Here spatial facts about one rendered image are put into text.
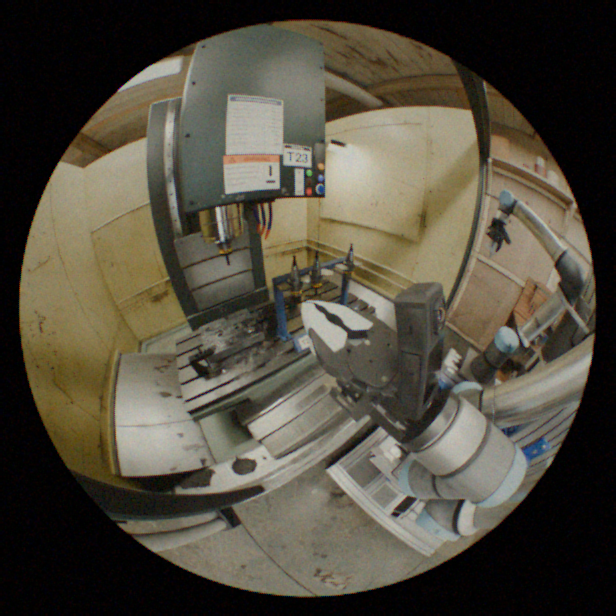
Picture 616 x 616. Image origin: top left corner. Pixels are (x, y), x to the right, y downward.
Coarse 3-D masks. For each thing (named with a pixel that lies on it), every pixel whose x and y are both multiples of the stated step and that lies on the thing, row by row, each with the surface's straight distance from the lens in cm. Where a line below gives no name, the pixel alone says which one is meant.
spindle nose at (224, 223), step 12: (240, 204) 68; (204, 216) 63; (216, 216) 61; (228, 216) 62; (240, 216) 66; (204, 228) 64; (216, 228) 62; (228, 228) 62; (240, 228) 65; (204, 240) 67; (216, 240) 63
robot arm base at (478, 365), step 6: (480, 354) 91; (474, 360) 91; (480, 360) 88; (486, 360) 86; (474, 366) 90; (480, 366) 88; (486, 366) 87; (492, 366) 87; (474, 372) 89; (480, 372) 88; (486, 372) 88; (492, 372) 89; (480, 378) 89; (486, 378) 90; (492, 378) 93; (486, 384) 93
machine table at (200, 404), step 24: (312, 288) 130; (336, 288) 130; (288, 312) 105; (192, 336) 111; (264, 336) 92; (240, 360) 85; (264, 360) 82; (288, 360) 80; (312, 360) 88; (192, 384) 88; (216, 384) 82; (240, 384) 78; (264, 384) 80; (192, 408) 82; (216, 408) 82
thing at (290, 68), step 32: (224, 32) 83; (256, 32) 86; (288, 32) 94; (192, 64) 68; (224, 64) 68; (256, 64) 71; (288, 64) 76; (320, 64) 87; (192, 96) 58; (224, 96) 59; (256, 96) 61; (288, 96) 66; (320, 96) 75; (192, 128) 53; (224, 128) 53; (288, 128) 60; (320, 128) 68; (192, 160) 49; (192, 192) 48; (224, 192) 48; (256, 192) 51; (288, 192) 55
